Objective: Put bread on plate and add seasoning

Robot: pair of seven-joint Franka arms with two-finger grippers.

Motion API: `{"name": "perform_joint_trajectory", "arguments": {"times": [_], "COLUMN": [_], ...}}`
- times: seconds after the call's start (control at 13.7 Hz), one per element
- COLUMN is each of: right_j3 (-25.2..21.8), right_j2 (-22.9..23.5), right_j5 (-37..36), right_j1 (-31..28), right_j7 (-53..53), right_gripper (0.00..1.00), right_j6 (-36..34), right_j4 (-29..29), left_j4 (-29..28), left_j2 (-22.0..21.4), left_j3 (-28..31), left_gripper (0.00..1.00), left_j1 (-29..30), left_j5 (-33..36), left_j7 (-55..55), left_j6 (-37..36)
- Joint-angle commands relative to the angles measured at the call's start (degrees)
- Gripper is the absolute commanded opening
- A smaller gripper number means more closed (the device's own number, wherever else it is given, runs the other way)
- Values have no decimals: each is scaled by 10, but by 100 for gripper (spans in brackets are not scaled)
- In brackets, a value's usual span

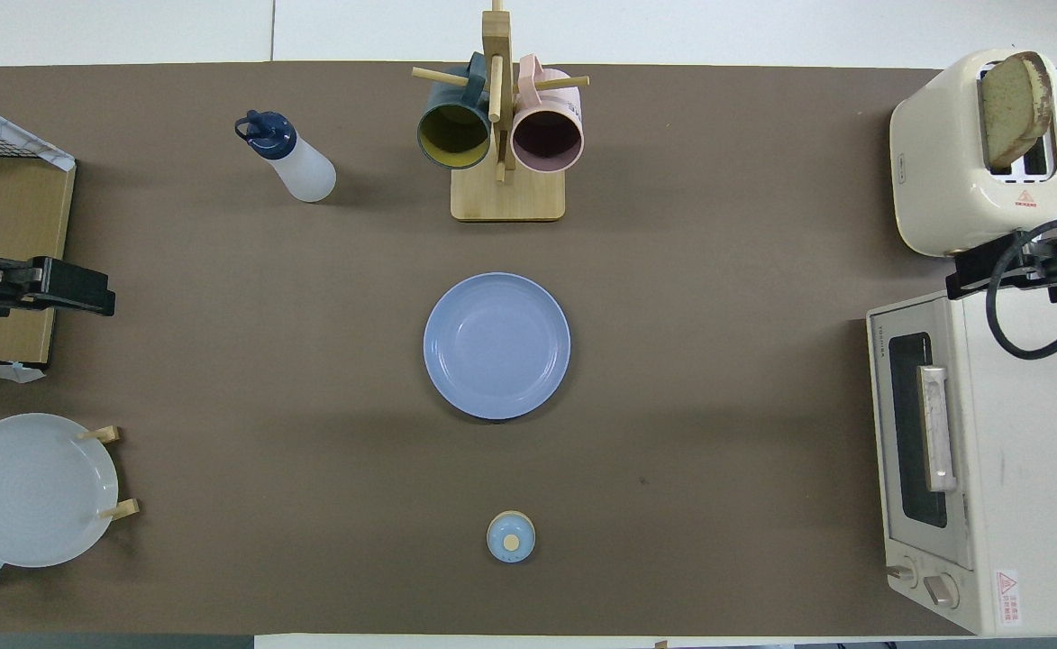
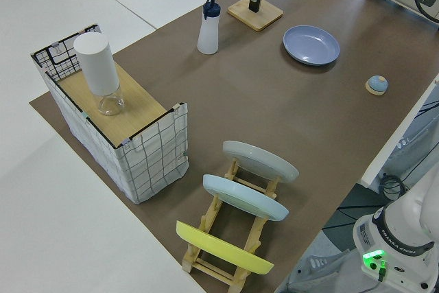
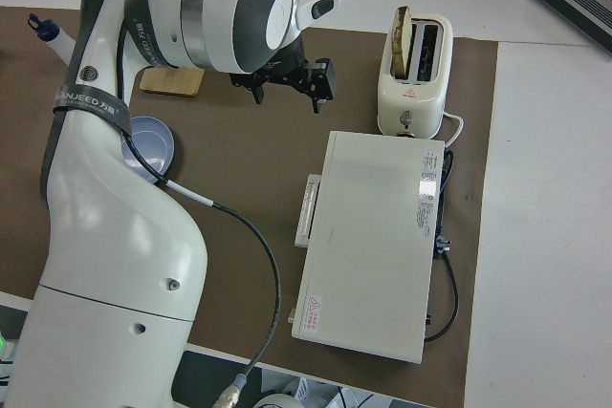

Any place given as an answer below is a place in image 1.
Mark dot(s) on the wooden plate rack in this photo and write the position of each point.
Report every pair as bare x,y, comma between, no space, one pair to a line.
118,510

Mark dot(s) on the pale grey plate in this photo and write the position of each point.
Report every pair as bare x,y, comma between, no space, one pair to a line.
32,491

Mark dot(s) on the translucent squeeze bottle blue cap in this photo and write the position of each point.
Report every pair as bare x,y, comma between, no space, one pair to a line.
303,171

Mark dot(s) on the periwinkle blue plate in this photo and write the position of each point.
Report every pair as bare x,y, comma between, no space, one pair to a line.
496,347

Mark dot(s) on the toasted bread slice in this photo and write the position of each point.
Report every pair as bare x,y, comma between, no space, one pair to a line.
1010,108

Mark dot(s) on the brown table mat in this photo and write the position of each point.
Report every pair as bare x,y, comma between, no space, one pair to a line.
717,406

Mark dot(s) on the wooden box with mesh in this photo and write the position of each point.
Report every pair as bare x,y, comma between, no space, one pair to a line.
55,158

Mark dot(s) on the dark teal mug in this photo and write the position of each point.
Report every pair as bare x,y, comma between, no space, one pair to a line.
453,135

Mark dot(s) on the pink ribbed mug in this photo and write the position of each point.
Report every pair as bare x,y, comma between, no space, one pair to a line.
546,135

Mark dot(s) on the small blue bell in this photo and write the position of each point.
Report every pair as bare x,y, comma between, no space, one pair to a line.
510,538

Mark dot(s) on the white toaster oven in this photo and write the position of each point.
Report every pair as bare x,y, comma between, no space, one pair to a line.
1033,496

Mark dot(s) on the wooden shelf box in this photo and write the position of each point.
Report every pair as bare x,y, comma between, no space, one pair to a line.
23,207

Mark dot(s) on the wooden mug tree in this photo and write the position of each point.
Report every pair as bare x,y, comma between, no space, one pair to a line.
508,198

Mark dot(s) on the cream two-slot toaster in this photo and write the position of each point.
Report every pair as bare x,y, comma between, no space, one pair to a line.
943,162

